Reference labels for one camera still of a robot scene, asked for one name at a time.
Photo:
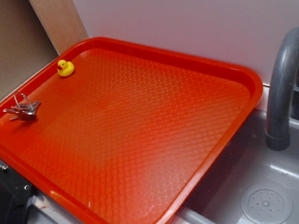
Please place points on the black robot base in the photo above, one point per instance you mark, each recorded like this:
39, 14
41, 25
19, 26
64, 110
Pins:
16, 195

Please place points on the red plastic tray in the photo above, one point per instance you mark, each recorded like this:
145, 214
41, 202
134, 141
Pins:
112, 75

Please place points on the light wooden board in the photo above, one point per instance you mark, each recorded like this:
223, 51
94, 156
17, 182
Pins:
61, 22

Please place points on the yellow rubber duck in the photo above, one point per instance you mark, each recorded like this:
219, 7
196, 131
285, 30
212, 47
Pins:
65, 68

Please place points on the grey plastic faucet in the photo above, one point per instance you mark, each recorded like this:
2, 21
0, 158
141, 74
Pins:
283, 99

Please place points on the grey plastic sink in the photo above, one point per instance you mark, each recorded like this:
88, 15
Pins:
251, 181

